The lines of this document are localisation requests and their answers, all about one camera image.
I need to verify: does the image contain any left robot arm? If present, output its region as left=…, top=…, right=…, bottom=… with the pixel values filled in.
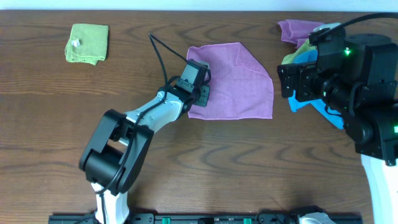
left=79, top=72, right=211, bottom=223

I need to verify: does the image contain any purple cloth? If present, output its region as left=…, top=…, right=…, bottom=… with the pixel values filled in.
left=278, top=19, right=323, bottom=49
left=187, top=42, right=274, bottom=120

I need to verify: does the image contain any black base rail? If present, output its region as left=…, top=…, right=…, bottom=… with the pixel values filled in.
left=48, top=212, right=364, bottom=224

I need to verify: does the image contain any blue cloth in pile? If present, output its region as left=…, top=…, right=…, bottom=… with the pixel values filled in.
left=287, top=49, right=346, bottom=130

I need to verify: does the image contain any folded green cloth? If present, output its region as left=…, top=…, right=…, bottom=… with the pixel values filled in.
left=65, top=24, right=109, bottom=65

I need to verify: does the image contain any green cloth in pile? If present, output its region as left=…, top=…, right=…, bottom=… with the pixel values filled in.
left=281, top=39, right=318, bottom=65

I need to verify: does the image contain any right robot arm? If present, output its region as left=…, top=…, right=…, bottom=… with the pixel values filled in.
left=277, top=34, right=397, bottom=223

